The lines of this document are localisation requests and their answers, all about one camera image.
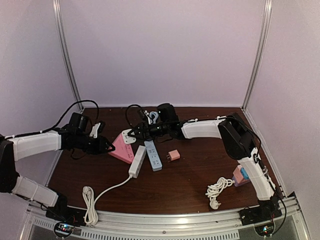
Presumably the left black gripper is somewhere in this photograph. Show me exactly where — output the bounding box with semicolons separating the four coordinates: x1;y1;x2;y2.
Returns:
76;133;115;156

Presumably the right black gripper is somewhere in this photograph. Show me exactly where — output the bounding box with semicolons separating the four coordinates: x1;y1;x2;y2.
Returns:
127;122;170;142

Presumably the white power strip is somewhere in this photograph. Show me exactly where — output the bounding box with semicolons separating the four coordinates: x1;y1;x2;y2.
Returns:
128;145;146;179

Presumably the light blue power strip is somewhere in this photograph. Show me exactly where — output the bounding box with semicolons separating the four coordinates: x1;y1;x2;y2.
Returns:
144;140;163;172

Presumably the light pink usb charger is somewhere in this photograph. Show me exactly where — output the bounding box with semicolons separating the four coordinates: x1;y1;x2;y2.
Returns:
166;149;181;163

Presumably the small white cube adapter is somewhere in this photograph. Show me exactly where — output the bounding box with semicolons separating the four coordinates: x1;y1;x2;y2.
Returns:
121;128;137;145

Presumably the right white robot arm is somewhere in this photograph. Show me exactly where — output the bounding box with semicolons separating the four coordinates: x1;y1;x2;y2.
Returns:
127;113;276;201

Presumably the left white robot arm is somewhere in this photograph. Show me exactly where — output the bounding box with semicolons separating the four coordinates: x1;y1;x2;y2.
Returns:
0;123;116;222

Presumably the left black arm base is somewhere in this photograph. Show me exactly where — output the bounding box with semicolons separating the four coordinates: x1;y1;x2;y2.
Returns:
44;199;87;227

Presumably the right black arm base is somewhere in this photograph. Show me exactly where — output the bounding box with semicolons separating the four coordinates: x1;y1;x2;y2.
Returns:
239;200;282;226

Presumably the light pink cube adapter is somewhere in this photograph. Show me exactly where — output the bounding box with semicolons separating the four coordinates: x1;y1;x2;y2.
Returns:
233;165;243;182

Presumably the blue cube adapter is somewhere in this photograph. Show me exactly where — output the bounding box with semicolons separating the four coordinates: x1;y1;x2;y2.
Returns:
240;167;250;180

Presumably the light blue coiled cable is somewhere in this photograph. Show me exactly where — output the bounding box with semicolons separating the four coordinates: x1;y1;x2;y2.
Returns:
147;111;160;125

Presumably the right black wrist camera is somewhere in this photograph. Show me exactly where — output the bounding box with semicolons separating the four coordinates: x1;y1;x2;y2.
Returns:
156;103;179;122

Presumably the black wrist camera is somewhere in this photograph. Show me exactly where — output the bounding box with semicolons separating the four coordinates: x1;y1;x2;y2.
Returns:
156;103;179;122
67;112;90;134

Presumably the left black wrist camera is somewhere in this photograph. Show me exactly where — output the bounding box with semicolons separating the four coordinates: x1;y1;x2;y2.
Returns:
67;112;90;134

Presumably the white coiled power cable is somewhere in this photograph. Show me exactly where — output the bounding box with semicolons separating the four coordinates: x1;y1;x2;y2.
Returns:
82;174;132;225

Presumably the white coiled cable right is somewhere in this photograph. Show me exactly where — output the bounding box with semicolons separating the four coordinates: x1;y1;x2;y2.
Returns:
205;176;235;210

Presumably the left aluminium frame post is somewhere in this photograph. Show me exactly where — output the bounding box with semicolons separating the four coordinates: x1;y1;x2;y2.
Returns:
52;0;81;102

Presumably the aluminium frame post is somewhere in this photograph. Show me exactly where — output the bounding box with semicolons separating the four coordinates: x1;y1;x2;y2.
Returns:
52;0;81;102
242;0;273;111

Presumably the aluminium front rail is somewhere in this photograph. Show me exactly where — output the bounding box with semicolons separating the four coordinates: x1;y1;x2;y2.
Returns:
18;196;311;240

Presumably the right aluminium frame post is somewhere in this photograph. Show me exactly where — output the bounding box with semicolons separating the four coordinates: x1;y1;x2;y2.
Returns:
242;0;273;111

